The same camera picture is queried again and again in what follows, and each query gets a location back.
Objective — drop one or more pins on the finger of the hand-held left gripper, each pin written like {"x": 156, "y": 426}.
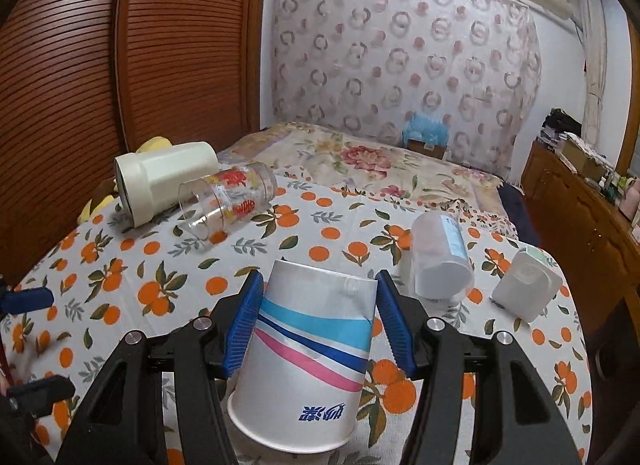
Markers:
{"x": 25, "y": 300}
{"x": 42, "y": 392}

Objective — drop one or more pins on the dark clutter pile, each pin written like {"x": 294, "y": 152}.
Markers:
{"x": 560, "y": 127}

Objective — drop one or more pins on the translucent plastic cup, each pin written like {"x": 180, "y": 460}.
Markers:
{"x": 440, "y": 260}

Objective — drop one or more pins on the white square container green label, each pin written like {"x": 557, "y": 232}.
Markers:
{"x": 525, "y": 285}

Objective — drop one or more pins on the white window curtain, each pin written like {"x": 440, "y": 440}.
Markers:
{"x": 594, "y": 60}

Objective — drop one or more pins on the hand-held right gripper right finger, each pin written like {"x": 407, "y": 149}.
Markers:
{"x": 398, "y": 331}

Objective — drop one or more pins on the brown louvered wooden wardrobe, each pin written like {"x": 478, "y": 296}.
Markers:
{"x": 125, "y": 55}

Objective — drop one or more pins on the cream plastic cup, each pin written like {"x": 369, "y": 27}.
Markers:
{"x": 165, "y": 175}

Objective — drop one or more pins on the wooden dresser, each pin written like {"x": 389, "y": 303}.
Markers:
{"x": 575, "y": 215}

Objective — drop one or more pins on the open beige box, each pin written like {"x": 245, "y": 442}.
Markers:
{"x": 582, "y": 155}

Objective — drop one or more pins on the clear glass cup red print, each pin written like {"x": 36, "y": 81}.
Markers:
{"x": 230, "y": 195}

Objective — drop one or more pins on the blue plastic bag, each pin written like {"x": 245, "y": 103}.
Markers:
{"x": 425, "y": 127}

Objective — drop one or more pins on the yellow plush toy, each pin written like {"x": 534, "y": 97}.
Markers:
{"x": 97, "y": 205}

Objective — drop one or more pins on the orange fruit print blanket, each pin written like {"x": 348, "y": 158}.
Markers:
{"x": 325, "y": 225}

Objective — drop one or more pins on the white striped paper cup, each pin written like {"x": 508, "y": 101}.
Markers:
{"x": 305, "y": 375}

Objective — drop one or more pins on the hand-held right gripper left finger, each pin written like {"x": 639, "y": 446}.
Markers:
{"x": 244, "y": 327}

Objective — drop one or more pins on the cardboard box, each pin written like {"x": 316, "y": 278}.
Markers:
{"x": 425, "y": 149}

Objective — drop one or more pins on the floral bed sheet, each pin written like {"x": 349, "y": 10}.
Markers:
{"x": 360, "y": 160}

